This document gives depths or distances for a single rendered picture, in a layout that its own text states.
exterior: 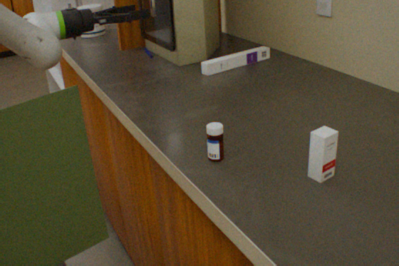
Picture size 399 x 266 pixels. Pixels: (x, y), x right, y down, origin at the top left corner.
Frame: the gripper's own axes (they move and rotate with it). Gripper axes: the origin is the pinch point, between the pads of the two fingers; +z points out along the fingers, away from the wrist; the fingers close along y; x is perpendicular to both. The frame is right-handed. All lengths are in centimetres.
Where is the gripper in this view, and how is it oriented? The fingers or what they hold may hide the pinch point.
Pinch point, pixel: (139, 11)
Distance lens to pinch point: 140.8
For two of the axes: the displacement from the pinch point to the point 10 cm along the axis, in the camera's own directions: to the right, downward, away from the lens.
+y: -4.7, -3.4, 8.1
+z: 8.8, -2.5, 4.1
